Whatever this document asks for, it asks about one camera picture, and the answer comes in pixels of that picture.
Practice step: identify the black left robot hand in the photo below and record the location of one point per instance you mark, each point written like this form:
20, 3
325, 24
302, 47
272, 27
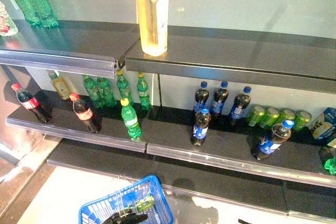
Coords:
126, 218

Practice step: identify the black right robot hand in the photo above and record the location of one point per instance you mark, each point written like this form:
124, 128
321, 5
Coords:
244, 221

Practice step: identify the blue plastic shopping basket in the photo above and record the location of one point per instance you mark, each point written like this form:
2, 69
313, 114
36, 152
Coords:
157, 195

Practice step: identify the green drink can in basket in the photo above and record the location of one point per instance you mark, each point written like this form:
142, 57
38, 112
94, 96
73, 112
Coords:
145, 203

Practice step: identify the blue drink carton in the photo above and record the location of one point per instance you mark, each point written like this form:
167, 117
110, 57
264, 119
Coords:
325, 127

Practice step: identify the black bottom shelf board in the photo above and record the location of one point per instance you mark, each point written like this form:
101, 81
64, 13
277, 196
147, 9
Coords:
236, 182

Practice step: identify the black middle shelf board long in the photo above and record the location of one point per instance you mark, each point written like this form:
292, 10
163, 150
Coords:
228, 140

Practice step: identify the cola bottle blue cap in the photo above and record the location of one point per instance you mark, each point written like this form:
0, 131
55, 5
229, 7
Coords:
270, 142
200, 128
201, 95
219, 100
239, 107

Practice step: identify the black middle shelf board short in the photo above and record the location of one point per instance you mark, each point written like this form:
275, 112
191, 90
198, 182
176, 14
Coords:
113, 129

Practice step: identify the green soda bottle yellow cap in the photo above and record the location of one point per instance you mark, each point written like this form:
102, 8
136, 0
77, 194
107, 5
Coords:
130, 121
143, 94
123, 87

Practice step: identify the green plastic bottle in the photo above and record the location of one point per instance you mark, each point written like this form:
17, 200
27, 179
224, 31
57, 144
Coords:
331, 166

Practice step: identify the cola bottle red cap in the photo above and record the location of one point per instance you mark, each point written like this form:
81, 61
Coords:
30, 103
84, 115

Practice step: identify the small yellow tea bottle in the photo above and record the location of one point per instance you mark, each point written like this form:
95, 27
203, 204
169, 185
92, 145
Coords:
61, 86

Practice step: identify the dark shelf board steel edge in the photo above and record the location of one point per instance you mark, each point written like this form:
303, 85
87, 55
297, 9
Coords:
236, 56

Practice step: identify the dark shelf board with clear strip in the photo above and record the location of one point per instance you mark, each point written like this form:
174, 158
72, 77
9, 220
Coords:
78, 40

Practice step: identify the large yellow tea bottle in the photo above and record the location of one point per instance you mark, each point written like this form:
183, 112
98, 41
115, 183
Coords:
152, 19

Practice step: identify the clear bottle red label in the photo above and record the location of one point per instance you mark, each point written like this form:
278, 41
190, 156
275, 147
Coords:
6, 22

